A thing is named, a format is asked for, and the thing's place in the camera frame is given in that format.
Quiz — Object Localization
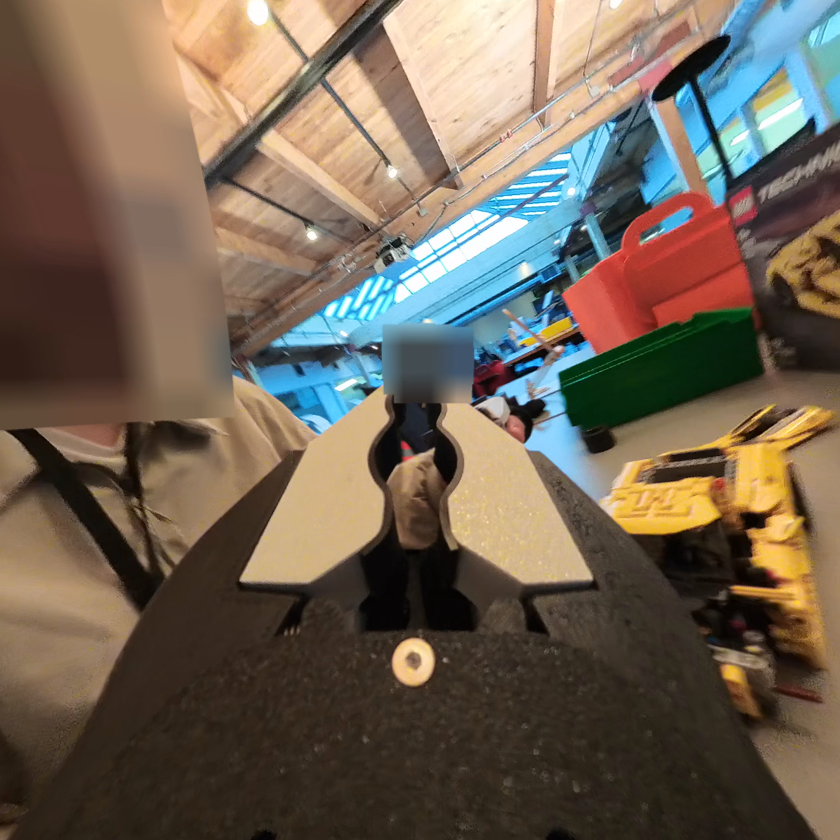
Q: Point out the person's left forearm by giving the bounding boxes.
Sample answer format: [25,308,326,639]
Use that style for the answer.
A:
[386,451,452,552]

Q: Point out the yellow toy brick car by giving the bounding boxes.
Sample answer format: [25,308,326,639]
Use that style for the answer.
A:
[599,446,829,723]

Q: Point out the dark toy car box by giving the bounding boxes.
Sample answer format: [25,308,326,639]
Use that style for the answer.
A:
[724,123,840,370]

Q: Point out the ceiling projector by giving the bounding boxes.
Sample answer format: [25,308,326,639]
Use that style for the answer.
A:
[373,236,416,275]

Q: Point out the black floor lamp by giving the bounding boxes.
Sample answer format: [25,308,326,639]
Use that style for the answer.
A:
[651,35,737,186]

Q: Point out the green plastic bin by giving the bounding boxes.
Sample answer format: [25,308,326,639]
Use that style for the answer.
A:
[556,306,767,430]

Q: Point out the red plastic carry case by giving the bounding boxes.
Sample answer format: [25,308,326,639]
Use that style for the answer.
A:
[562,192,757,357]

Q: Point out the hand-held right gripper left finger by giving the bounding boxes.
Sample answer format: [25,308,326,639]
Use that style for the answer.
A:
[238,387,396,613]

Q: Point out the black shoulder strap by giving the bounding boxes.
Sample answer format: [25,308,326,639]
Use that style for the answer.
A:
[8,428,164,610]

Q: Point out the skylight windows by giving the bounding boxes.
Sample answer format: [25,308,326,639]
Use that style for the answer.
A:
[323,151,573,324]

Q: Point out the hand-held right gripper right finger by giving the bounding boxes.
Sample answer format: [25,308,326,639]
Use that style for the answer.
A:
[430,400,596,603]

